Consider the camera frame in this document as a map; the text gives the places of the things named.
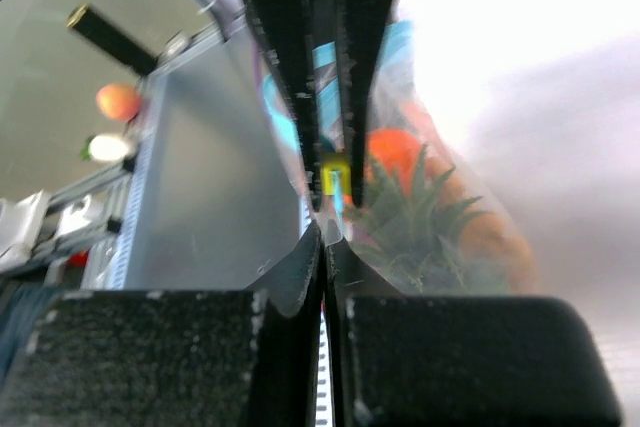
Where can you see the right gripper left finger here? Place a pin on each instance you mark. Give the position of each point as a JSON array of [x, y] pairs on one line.
[[166, 357]]

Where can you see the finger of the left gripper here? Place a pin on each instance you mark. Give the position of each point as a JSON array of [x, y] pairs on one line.
[[360, 28], [284, 32]]

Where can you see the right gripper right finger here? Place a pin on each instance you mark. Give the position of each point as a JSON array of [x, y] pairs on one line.
[[427, 360]]

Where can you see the toy pineapple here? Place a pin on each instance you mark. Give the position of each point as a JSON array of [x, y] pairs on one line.
[[441, 238]]

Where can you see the clear zip top bag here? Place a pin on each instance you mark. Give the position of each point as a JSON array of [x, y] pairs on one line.
[[395, 105]]

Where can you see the orange toy pumpkin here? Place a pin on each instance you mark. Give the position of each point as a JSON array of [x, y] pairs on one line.
[[397, 151]]

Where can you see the orange ball in background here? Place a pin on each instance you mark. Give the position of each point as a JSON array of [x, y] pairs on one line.
[[120, 102]]

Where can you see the black handle in background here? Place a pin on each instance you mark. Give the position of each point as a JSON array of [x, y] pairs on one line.
[[92, 25]]

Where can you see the slotted cable duct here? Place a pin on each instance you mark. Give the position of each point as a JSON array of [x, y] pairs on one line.
[[118, 266]]

